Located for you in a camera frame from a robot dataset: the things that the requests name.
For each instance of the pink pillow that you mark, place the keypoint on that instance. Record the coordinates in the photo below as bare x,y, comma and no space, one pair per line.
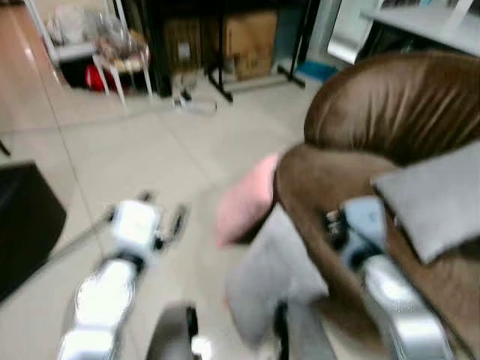
247,199

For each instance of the grey square pillow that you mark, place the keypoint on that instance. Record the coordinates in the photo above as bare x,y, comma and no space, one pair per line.
439,199
274,274

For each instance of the brown leather sofa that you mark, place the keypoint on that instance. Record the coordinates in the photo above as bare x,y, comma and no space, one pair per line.
397,105

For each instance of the robot left leg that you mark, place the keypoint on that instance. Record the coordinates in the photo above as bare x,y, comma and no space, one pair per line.
172,334

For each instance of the robot leg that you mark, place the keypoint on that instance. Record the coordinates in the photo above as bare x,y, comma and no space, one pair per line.
300,334
172,334

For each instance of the robot right leg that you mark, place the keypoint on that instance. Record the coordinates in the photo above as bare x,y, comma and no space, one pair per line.
300,334

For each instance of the black seat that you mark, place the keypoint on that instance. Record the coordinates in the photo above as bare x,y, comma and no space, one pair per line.
26,225

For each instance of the red round object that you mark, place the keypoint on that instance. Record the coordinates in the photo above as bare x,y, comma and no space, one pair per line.
94,77

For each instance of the black metal rack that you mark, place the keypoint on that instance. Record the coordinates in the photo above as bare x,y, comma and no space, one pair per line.
219,82

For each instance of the white stool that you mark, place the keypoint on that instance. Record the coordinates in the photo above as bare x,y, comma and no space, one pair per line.
124,60

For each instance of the small cardboard box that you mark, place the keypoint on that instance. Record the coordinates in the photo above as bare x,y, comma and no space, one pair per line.
182,45

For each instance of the blue mat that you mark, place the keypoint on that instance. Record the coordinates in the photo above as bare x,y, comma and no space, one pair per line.
307,71

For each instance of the white shelf rack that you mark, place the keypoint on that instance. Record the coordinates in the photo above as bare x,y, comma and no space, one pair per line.
71,51

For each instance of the large cardboard box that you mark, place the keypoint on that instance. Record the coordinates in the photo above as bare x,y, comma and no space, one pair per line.
251,41

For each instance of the white panel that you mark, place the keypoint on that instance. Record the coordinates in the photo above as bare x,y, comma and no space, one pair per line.
349,34

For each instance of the white table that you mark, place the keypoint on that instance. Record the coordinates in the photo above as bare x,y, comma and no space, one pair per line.
427,26

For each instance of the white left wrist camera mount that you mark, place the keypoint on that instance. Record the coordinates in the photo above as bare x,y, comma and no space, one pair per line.
136,225

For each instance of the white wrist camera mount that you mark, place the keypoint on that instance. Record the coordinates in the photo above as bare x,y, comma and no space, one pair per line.
136,225
366,221

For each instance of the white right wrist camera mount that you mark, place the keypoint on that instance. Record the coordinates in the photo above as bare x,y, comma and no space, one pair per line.
366,221

